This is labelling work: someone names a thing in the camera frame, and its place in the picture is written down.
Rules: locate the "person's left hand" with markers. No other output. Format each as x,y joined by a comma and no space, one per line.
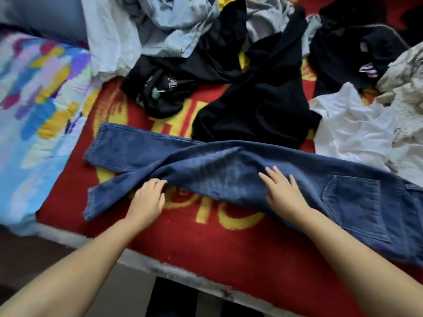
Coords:
147,204

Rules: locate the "person's right hand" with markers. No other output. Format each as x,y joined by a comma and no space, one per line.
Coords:
284,194

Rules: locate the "blue denim jeans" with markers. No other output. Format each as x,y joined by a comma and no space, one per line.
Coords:
225,171

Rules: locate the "black pants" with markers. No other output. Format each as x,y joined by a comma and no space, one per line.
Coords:
264,102

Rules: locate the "pile of mixed clothes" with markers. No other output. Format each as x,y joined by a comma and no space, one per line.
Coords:
165,36

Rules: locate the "person's right forearm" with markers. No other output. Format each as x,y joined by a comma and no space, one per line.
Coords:
363,267

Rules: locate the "person's left forearm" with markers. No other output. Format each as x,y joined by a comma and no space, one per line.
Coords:
73,274

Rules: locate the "white bed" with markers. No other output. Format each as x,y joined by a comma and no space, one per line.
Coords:
99,251

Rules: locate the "person's black trousers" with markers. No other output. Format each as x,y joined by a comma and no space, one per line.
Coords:
172,300

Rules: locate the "red bedsheet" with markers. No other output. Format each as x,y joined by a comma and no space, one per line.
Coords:
264,260

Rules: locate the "colourful patterned pillow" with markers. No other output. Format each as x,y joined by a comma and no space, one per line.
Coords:
39,128

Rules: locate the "grey pillow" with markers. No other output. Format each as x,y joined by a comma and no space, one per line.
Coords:
46,13

